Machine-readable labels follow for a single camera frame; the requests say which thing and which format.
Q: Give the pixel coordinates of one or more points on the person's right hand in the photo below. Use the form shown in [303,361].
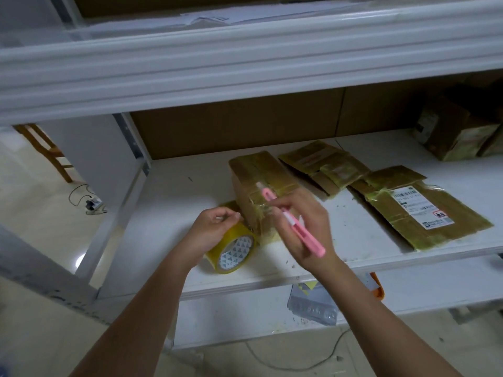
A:
[310,231]

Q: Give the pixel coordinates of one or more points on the person's left hand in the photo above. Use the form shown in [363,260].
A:
[206,235]

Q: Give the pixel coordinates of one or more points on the pink utility knife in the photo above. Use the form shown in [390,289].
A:
[310,238]

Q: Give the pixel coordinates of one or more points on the yellow tape roll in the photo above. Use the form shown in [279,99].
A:
[236,251]

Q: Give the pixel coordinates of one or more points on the white metal shelf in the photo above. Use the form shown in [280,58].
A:
[181,176]

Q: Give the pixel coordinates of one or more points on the small taped carton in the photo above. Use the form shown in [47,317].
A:
[326,165]

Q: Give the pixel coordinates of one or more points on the wide barcode label cardboard box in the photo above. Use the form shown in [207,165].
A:
[255,176]

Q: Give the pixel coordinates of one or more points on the stack of cardboard boxes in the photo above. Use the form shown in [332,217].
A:
[428,208]

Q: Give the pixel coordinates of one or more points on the person's right forearm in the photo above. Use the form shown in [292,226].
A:
[393,330]

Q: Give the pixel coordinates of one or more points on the person's left forearm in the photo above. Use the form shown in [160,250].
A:
[130,326]

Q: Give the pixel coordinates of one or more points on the orange plastic object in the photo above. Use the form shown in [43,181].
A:
[378,285]

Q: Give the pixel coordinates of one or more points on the white power strip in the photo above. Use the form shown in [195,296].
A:
[93,204]

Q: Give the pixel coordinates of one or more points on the wooden chair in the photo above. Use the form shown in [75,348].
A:
[43,149]

